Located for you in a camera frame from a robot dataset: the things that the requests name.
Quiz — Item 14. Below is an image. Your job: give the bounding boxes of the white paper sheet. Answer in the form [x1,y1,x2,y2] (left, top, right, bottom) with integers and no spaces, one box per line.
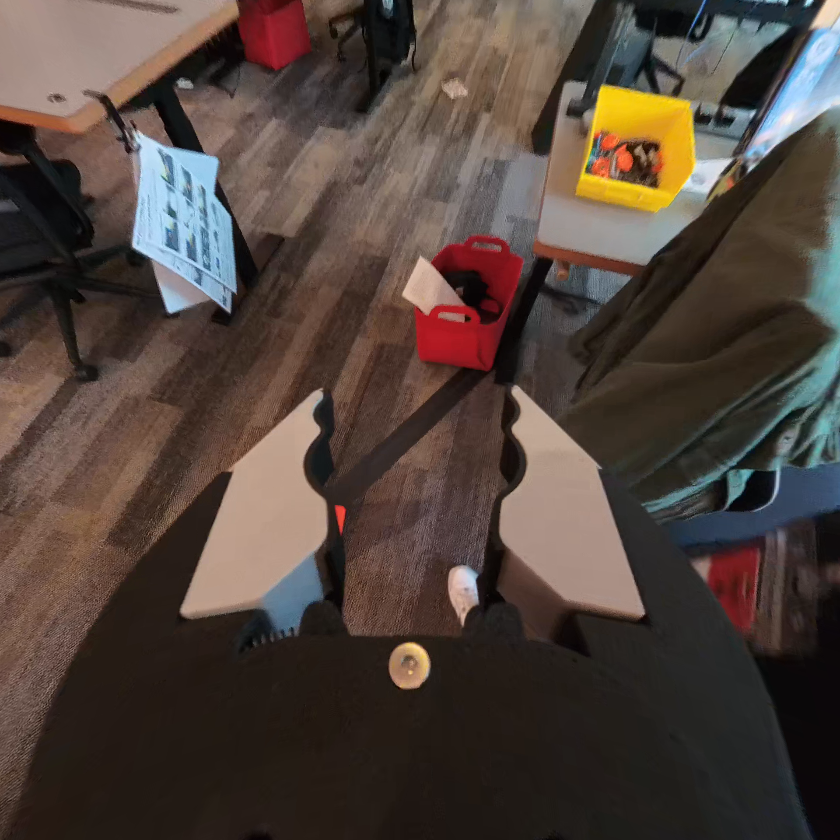
[402,257,468,317]

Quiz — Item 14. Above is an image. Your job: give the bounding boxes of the black office chair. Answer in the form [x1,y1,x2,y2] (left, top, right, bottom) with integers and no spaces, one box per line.
[0,121,165,383]

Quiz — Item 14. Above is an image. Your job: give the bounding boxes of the black fabric items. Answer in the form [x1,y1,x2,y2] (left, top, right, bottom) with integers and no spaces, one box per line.
[446,268,505,324]

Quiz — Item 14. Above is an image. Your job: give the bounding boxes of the red fabric basket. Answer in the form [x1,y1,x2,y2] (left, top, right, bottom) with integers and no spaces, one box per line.
[415,235,525,372]
[236,0,312,71]

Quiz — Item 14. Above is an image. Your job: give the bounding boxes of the black metal clip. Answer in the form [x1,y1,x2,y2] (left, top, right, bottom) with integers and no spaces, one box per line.
[84,91,142,155]

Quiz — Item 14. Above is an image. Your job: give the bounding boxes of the orange and black toy parts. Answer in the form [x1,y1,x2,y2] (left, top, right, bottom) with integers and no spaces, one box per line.
[586,130,665,189]

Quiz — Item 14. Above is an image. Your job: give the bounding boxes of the hanging printed paper sheets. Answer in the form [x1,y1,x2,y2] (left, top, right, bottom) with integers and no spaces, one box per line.
[131,131,238,315]

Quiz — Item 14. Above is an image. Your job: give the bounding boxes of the yellow plastic bin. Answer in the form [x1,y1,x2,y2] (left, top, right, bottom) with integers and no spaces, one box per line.
[575,84,697,214]

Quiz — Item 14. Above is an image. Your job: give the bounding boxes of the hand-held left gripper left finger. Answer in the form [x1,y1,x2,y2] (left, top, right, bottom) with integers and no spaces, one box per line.
[179,388,347,632]

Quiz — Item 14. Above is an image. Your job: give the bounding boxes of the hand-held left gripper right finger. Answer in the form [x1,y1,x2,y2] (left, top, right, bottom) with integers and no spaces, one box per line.
[481,385,648,643]

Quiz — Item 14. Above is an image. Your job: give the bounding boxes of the black backpack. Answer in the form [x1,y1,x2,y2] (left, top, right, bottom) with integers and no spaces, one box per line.
[363,0,418,70]

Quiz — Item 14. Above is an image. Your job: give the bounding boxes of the person's white shoe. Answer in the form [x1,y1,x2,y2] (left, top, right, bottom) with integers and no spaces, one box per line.
[448,566,480,626]

